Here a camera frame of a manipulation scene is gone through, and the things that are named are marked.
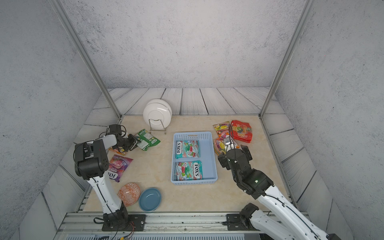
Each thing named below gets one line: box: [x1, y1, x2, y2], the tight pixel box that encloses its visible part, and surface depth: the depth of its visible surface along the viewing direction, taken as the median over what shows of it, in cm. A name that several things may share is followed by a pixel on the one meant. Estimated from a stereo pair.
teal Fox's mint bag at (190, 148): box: [175, 140, 200, 159], surface depth 101 cm
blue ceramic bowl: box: [138, 187, 162, 212], surface depth 80 cm
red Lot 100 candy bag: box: [231, 120, 253, 144], surface depth 106 cm
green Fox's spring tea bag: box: [134, 129, 161, 151], surface depth 107 cm
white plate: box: [143, 98, 173, 130], surface depth 106 cm
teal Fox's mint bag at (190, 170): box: [175, 160, 204, 181], surface depth 91 cm
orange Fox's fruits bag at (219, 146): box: [213, 137, 226, 156], surface depth 104 cm
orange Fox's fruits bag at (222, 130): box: [212, 121, 230, 140], surface depth 112 cm
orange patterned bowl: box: [117, 183, 140, 207], surface depth 83 cm
